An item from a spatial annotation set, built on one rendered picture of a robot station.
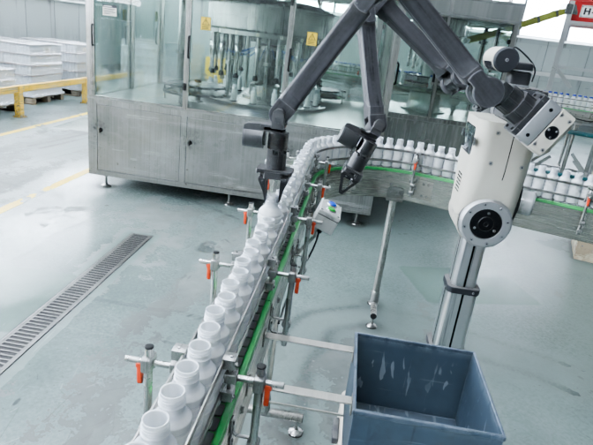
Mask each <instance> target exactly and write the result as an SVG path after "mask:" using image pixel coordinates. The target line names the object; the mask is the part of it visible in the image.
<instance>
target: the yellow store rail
mask: <svg viewBox="0 0 593 445"><path fill-rule="evenodd" d="M77 84H81V87H82V102H80V103H86V104H87V98H86V97H87V77H82V78H77V79H63V80H55V81H48V82H41V83H33V84H25V85H15V86H10V87H0V95H3V94H14V107H15V115H13V117H20V118H23V117H27V115H25V111H24V98H23V93H24V92H27V91H34V90H40V89H46V88H53V87H65V86H71V85H77Z"/></svg>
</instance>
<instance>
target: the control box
mask: <svg viewBox="0 0 593 445"><path fill-rule="evenodd" d="M329 201H330V200H327V199H325V198H322V200H321V202H320V203H319V205H318V207H317V209H316V211H315V213H314V216H313V219H314V220H320V221H323V222H322V224H319V223H316V225H315V228H316V230H315V232H314V234H313V235H312V236H311V237H310V239H309V244H310V242H311V241H312V240H313V239H314V238H316V240H315V243H314V245H313V247H312V250H311V252H310V254H309V256H308V259H309V258H310V257H311V255H312V252H313V250H314V247H315V245H316V243H317V241H318V238H319V233H320V234H321V232H322V231H324V232H325V233H327V234H328V235H332V234H333V232H334V229H335V228H336V226H337V224H338V222H339V221H340V220H341V213H342V207H340V206H338V205H336V207H334V206H332V205H330V204H329V203H328V202H329ZM329 206H330V207H333V208H335V212H333V211H331V210H329V209H328V207H329ZM303 250H304V245H302V246H301V247H300V248H299V249H298V250H297V251H296V249H295V251H294V253H295V254H300V253H301V252H302V251H303ZM286 300H287V297H286V299H285V302H284V305H283V308H282V310H281V315H280V318H281V317H282V314H283V311H284V308H285V305H286Z"/></svg>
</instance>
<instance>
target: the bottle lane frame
mask: <svg viewBox="0 0 593 445"><path fill-rule="evenodd" d="M308 190H309V194H308V196H305V198H304V202H303V205H302V206H301V209H300V212H299V214H298V217H302V218H305V217H306V218H307V215H306V214H305V209H306V207H307V208H308V210H307V214H308V211H309V210H312V209H311V205H312V193H313V187H311V186H310V188H309V189H308ZM295 225H296V230H295V232H291V235H290V238H289V242H288V243H287V246H286V249H285V251H284V254H283V255H282V258H281V262H280V265H279V267H278V270H277V271H280V272H285V273H288V272H289V270H290V260H291V256H292V255H293V253H292V245H293V244H294V247H295V249H296V247H297V243H299V246H300V244H301V241H302V237H303V234H304V230H305V227H306V225H305V224H304V222H302V221H297V222H296V223H295ZM295 249H294V251H295ZM274 280H275V282H274V285H275V288H274V289H273V290H270V291H269V292H268V293H267V297H266V300H265V304H264V306H263V307H262V311H261V314H260V315H259V319H258V321H255V322H257V325H256V327H255V329H254V330H253V334H252V337H251V338H248V339H250V343H249V345H248V347H247V348H246V349H247V350H246V353H245V355H244V357H243V361H242V364H241V366H240V367H236V368H238V369H239V371H238V374H241V375H246V376H250V374H251V377H255V373H256V371H257V364H258V363H263V360H264V357H265V355H266V349H267V346H268V344H269V341H270V339H266V343H265V346H264V347H262V345H263V337H264V333H265V330H266V328H267V332H269V333H272V332H271V331H270V330H268V326H269V321H270V318H272V316H270V311H271V305H272V304H274V317H277V315H278V312H279V310H280V307H281V302H282V300H283V296H284V293H285V290H286V288H287V285H288V277H284V276H278V275H277V276H276V277H275V279H274ZM272 322H273V323H272V329H274V324H275V322H276V320H274V319H273V318H272ZM246 388H247V383H245V382H241V381H237V382H236V389H235V395H236V396H235V399H233V400H232V402H231V403H229V402H226V403H221V404H225V408H224V410H223V413H222V415H221V416H220V417H216V418H219V419H220V421H219V424H218V426H217V428H216V431H214V432H212V431H208V432H211V433H214V437H213V439H212V442H211V444H210V445H229V437H230V435H231V434H232V433H231V434H230V433H229V429H230V421H231V418H232V416H233V415H235V418H234V420H235V421H236V423H235V431H236V433H237V434H240V433H241V429H242V426H243V423H244V419H245V416H246V413H247V410H248V407H249V404H250V401H251V397H252V394H253V392H252V388H250V391H249V394H248V396H247V397H246ZM232 438H234V441H233V445H236V444H237V441H238V438H237V437H235V436H234V435H233V437H232Z"/></svg>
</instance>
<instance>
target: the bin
mask: <svg viewBox="0 0 593 445"><path fill-rule="evenodd" d="M266 339H271V340H276V341H282V342H287V343H297V344H302V345H307V346H312V347H318V348H323V349H329V350H333V351H343V352H348V353H352V356H351V363H350V368H349V377H348V382H347V387H346V392H345V396H344V395H339V394H334V393H328V392H324V391H318V390H313V389H308V388H299V387H294V386H289V385H285V386H284V389H280V388H273V389H272V391H274V392H280V393H285V394H290V395H295V396H304V397H309V398H314V399H319V400H324V401H329V402H334V403H339V404H344V405H343V414H341V413H336V412H331V411H322V410H317V409H313V408H307V407H302V406H297V405H292V404H283V403H278V402H273V401H269V403H270V404H276V405H281V406H287V407H291V408H297V409H301V410H307V411H316V412H320V413H325V414H330V415H335V416H340V417H343V421H342V445H502V444H503V441H506V435H505V432H504V429H503V427H502V425H501V422H500V419H499V415H498V413H497V410H496V408H495V405H494V402H493V400H492V396H491V393H490V390H489V388H488V386H487V383H486V380H485V377H484V374H483V371H482V368H481V366H480V364H479V361H478V358H477V355H476V353H475V352H474V351H466V350H461V349H455V348H450V347H445V346H439V345H434V344H428V343H419V342H413V341H409V340H403V339H398V338H392V337H387V336H377V335H372V334H366V333H361V332H355V343H354V346H353V347H352V346H347V345H341V344H336V343H326V342H321V341H316V340H311V339H305V338H300V337H294V336H285V335H279V334H275V333H269V332H267V328H266V330H265V333H264V337H263V345H262V347H264V346H265V343H266Z"/></svg>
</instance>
